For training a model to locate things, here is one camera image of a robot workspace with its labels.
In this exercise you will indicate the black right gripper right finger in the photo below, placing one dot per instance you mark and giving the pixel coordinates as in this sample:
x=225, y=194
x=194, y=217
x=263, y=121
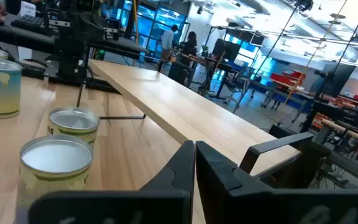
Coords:
x=259, y=208

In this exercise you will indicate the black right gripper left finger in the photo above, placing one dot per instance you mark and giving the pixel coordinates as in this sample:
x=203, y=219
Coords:
x=135, y=205

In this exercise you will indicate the peaches can cream label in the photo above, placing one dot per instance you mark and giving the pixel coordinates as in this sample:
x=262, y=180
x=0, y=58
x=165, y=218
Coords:
x=54, y=158

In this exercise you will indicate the short green-label tin can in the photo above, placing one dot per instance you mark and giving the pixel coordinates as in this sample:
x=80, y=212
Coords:
x=73, y=121

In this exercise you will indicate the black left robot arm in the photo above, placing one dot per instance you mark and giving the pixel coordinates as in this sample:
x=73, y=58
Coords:
x=73, y=46

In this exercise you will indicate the light wooden shelf board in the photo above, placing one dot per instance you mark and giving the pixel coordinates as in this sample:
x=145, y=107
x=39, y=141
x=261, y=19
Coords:
x=182, y=102

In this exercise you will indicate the black stand pole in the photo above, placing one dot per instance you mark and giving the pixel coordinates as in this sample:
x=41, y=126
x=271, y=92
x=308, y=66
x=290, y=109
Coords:
x=265, y=59
x=311, y=118

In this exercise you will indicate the light wooden rod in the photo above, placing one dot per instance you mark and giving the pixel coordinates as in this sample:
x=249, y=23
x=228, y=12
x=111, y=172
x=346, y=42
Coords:
x=353, y=134

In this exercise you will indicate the black office chair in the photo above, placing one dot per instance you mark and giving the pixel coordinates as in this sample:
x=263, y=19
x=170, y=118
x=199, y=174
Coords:
x=235, y=85

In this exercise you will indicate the red storage crates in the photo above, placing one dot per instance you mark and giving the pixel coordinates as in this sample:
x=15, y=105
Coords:
x=286, y=79

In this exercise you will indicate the black office desk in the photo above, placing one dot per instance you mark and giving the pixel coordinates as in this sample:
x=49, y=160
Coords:
x=216, y=66

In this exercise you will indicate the brown cork board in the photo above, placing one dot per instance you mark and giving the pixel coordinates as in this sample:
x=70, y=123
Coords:
x=356, y=87

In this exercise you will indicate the dark grey desk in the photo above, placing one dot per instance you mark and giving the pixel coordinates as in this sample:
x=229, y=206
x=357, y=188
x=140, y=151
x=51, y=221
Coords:
x=120, y=46

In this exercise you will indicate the black computer monitor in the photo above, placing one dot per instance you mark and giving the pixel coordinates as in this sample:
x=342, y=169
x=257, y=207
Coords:
x=227, y=49

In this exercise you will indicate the person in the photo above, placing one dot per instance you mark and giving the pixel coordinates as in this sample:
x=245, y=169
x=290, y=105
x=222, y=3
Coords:
x=190, y=45
x=167, y=40

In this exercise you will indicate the black computer keyboard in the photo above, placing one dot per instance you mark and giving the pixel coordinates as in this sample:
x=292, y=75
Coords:
x=30, y=22

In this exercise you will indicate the black metal shelf bracket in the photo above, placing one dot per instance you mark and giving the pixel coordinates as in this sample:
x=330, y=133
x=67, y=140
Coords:
x=278, y=143

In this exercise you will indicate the black metal rack frame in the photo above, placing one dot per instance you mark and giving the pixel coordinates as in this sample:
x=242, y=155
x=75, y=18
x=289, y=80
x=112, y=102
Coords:
x=123, y=117

